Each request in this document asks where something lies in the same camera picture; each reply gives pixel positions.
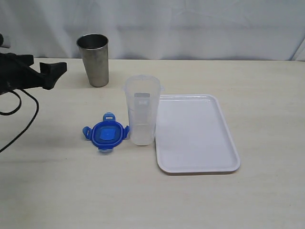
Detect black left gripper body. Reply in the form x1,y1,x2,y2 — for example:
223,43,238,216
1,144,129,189
0,53,43,94

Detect white plastic tray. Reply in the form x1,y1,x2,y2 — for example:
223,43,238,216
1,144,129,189
155,94,241,174

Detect black cable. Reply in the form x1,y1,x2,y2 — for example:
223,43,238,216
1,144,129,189
0,89,40,153

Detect stainless steel cup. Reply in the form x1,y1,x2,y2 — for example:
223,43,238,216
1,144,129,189
77,33,109,87

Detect blue plastic lid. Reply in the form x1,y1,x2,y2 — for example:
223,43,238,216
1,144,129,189
82,112,130,155

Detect white backdrop curtain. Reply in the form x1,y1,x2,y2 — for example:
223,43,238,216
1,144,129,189
0,0,305,61

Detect clear tall plastic container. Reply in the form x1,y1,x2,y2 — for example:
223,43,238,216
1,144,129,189
123,75,163,146

